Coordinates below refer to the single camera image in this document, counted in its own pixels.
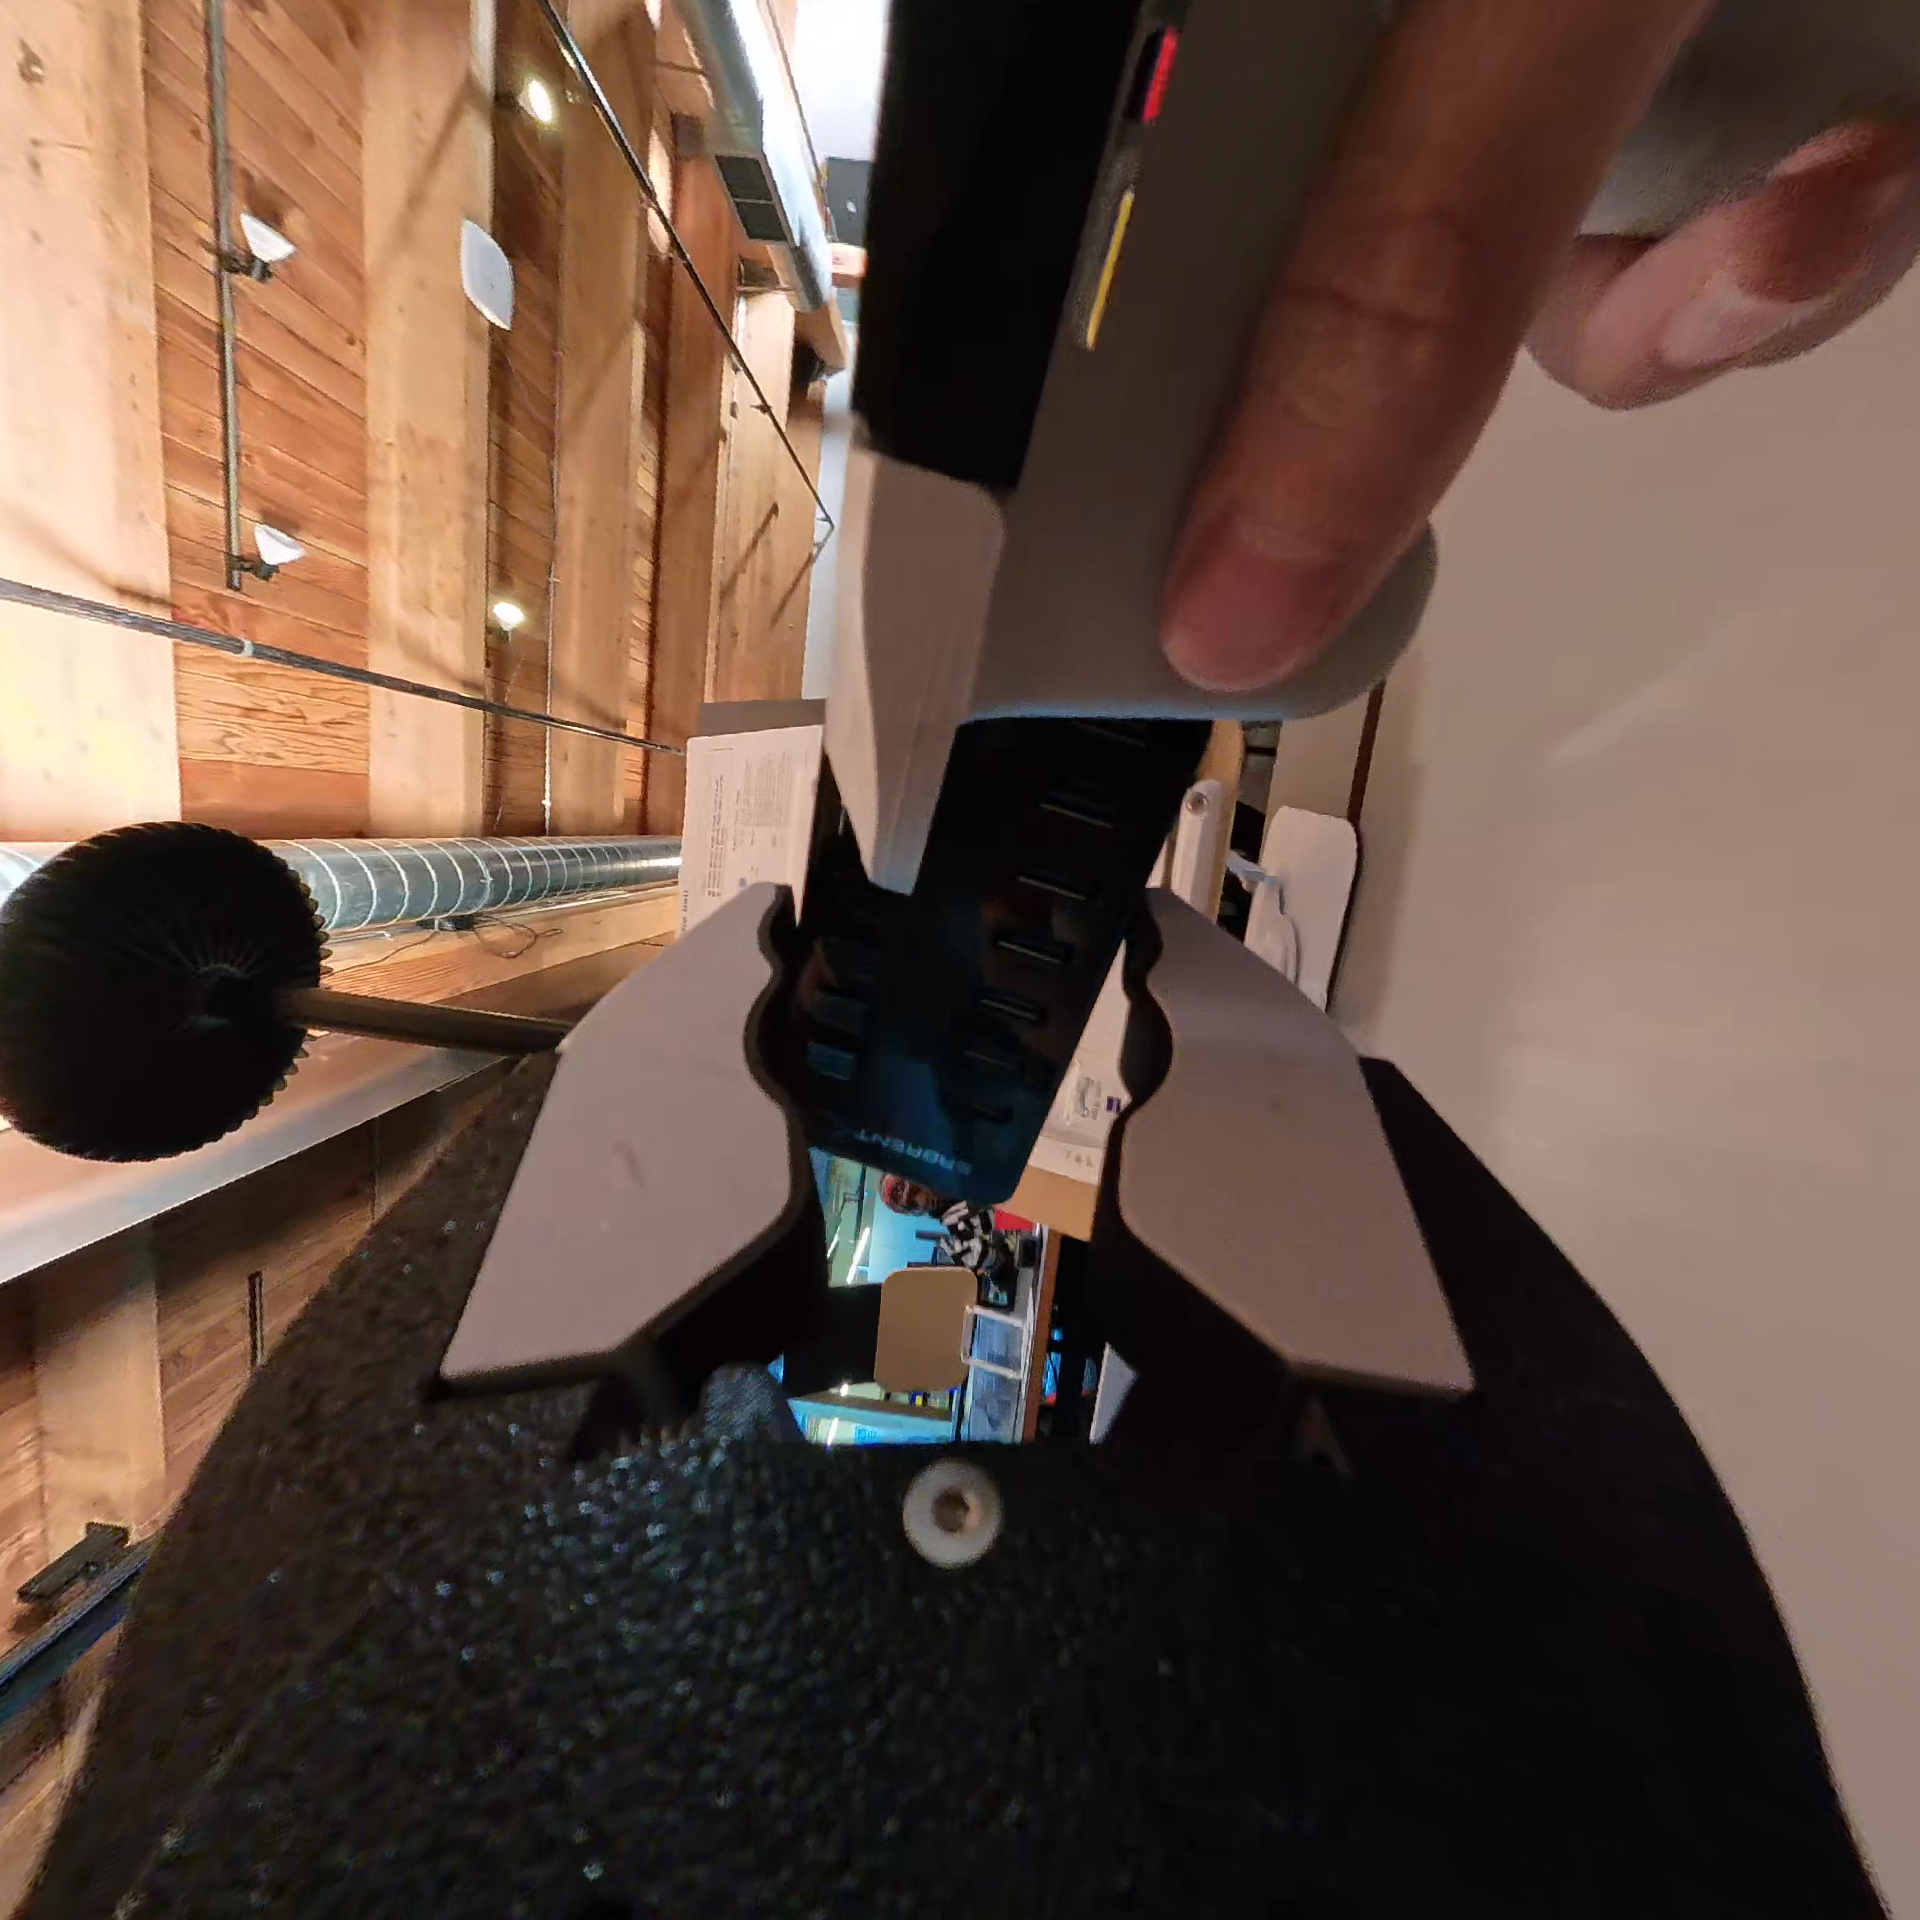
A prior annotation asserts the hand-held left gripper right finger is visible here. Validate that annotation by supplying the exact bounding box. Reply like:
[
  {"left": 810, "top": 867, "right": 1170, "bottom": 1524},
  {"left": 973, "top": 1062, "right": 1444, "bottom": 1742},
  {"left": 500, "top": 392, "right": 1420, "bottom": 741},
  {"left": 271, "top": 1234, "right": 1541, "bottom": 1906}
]
[{"left": 1093, "top": 884, "right": 1478, "bottom": 1401}]

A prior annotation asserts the metal air duct with vent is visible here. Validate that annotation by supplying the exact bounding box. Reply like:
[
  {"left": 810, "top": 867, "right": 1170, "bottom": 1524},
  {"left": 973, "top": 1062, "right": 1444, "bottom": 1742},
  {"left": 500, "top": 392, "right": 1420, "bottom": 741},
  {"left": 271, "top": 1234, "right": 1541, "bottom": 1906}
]
[{"left": 667, "top": 0, "right": 830, "bottom": 309}]

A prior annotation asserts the person's right hand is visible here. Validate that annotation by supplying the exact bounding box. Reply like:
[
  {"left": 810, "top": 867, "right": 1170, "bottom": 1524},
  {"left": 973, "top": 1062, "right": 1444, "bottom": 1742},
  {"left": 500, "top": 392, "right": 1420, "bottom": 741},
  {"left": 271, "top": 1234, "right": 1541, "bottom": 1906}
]
[{"left": 1161, "top": 0, "right": 1920, "bottom": 694}]

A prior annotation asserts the white rounded panel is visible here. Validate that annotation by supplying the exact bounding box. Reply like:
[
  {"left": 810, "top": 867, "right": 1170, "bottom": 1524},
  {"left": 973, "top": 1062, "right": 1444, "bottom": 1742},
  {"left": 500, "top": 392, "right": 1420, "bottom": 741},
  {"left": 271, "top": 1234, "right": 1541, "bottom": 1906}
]
[{"left": 1170, "top": 780, "right": 1361, "bottom": 1010}]

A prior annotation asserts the black usb hub tower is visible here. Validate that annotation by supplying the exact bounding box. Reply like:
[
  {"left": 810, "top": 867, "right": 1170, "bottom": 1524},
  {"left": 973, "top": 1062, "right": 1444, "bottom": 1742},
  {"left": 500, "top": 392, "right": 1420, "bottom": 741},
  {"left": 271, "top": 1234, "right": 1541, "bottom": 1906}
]
[{"left": 787, "top": 717, "right": 1213, "bottom": 1204}]

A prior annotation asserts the black pleated round fixture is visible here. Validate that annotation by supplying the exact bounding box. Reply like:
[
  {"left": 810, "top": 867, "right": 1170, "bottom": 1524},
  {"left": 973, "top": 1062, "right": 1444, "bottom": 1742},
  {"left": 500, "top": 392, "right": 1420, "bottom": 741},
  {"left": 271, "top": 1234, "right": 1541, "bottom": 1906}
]
[{"left": 0, "top": 824, "right": 572, "bottom": 1164}]

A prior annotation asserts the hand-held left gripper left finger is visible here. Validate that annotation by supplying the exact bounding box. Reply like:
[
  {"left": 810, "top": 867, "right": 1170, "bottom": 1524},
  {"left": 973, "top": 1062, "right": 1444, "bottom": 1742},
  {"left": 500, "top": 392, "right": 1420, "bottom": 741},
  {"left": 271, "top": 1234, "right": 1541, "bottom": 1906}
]
[{"left": 439, "top": 883, "right": 830, "bottom": 1404}]

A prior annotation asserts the cardboard box white label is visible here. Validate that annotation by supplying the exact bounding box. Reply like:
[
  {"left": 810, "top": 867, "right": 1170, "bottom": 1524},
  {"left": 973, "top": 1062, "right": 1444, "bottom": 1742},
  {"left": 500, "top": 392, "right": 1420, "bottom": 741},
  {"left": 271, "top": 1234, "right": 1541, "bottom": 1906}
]
[{"left": 1019, "top": 1035, "right": 1143, "bottom": 1242}]

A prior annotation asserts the white paper sign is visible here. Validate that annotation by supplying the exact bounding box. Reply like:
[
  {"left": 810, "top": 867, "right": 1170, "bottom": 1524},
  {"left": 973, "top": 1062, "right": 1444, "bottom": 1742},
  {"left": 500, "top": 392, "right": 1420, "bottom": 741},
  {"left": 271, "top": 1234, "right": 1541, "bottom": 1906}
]
[{"left": 681, "top": 726, "right": 827, "bottom": 933}]

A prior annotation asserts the silver ventilation duct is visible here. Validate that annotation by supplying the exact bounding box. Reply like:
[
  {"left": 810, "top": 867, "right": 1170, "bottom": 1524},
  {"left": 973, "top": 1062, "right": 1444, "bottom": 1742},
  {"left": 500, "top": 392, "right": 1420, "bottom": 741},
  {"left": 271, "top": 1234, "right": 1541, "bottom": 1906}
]
[{"left": 0, "top": 836, "right": 687, "bottom": 942}]

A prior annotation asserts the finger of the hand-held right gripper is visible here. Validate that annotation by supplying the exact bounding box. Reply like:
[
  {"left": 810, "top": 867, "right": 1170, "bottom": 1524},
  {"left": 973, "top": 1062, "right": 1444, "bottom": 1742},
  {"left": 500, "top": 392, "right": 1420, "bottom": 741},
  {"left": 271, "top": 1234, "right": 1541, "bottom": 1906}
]
[{"left": 822, "top": 450, "right": 1009, "bottom": 904}]

